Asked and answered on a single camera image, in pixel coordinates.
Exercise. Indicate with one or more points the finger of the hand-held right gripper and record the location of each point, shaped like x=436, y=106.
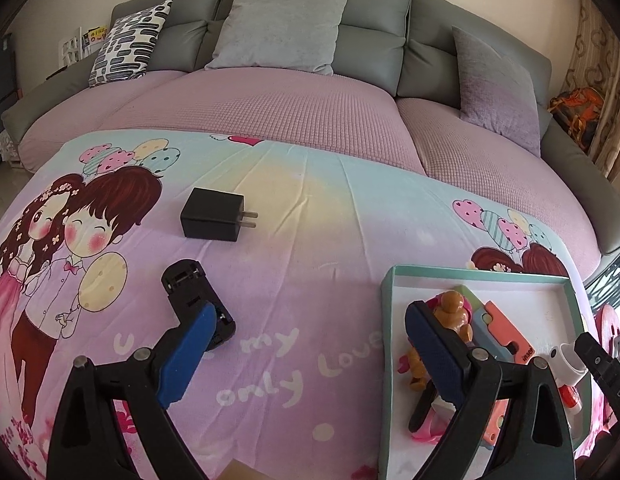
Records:
x=595, y=355

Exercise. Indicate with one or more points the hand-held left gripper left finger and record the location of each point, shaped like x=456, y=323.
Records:
x=187, y=355

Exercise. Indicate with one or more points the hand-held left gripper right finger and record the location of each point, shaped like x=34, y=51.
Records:
x=435, y=355

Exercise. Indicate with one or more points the white smartwatch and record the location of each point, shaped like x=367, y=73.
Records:
x=565, y=360

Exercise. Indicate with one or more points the red bottle clear cap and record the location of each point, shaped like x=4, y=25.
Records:
x=570, y=397

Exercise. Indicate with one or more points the brown bear toy pink cap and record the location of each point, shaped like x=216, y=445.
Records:
x=452, y=305

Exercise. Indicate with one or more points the black toy car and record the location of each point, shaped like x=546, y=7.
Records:
x=187, y=285

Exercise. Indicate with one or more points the pink watch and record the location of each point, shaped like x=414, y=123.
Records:
x=425, y=430

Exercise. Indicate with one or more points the teal shallow box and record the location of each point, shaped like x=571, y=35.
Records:
x=545, y=295

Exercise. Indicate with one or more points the large orange blue toy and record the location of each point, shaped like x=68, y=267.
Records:
x=510, y=327

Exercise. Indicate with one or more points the small orange blue toy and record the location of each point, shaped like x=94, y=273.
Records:
x=501, y=420

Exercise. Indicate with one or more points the pink stool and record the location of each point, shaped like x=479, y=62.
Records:
x=612, y=330

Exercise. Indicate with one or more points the black charger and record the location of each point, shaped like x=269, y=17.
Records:
x=210, y=215

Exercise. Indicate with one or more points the orange backpack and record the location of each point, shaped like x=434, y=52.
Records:
x=577, y=115

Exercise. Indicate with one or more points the pink sofa cover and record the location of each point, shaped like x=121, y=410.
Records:
x=290, y=105

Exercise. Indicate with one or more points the grey purple pillow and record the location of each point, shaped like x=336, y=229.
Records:
x=495, y=90

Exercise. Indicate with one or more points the white lace cloth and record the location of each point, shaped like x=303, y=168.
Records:
x=10, y=147

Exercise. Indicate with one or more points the beige patterned curtain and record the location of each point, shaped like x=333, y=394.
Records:
x=600, y=70

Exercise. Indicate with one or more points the black white patterned pillow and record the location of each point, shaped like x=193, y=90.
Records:
x=130, y=45

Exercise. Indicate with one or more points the dark cabinet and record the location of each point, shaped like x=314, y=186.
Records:
x=1, y=90

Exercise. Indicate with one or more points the yellow printed booklet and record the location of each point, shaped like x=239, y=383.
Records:
x=95, y=37

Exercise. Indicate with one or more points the light grey pillow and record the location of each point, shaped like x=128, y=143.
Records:
x=280, y=30

